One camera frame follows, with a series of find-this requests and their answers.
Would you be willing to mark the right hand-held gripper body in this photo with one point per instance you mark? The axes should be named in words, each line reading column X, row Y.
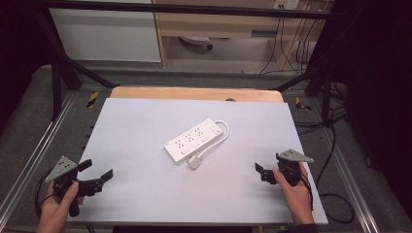
column 291, row 171

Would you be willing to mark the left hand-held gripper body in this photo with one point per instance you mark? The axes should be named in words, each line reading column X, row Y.
column 63, row 168

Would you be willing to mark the white plug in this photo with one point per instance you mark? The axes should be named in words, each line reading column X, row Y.
column 195, row 161

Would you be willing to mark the white power strip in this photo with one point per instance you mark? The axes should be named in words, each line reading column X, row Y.
column 194, row 139

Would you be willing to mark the person's right hand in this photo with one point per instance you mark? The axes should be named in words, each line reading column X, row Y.
column 298, row 200

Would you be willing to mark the person's left hand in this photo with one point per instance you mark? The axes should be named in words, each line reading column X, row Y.
column 55, row 210

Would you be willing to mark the grey board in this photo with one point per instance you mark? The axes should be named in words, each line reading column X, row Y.
column 136, row 168

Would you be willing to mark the yellow black tape strip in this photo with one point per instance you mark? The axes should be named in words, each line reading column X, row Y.
column 302, row 104
column 93, row 99

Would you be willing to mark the wooden table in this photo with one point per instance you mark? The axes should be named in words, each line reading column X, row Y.
column 181, row 93

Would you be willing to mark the black curtain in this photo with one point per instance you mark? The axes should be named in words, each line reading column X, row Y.
column 19, row 48
column 379, row 81

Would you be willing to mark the white cabinet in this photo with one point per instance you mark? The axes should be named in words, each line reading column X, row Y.
column 103, row 35

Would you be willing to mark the white device under desk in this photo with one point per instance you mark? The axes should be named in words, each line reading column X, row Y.
column 196, row 40

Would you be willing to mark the light wooden desk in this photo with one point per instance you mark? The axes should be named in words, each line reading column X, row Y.
column 207, row 24

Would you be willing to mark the aluminium rail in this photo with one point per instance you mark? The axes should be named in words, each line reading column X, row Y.
column 353, row 191
column 35, row 152

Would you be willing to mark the white wall socket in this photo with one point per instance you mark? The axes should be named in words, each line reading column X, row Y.
column 286, row 4

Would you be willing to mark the black metal frame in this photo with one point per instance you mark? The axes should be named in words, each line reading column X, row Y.
column 194, row 9

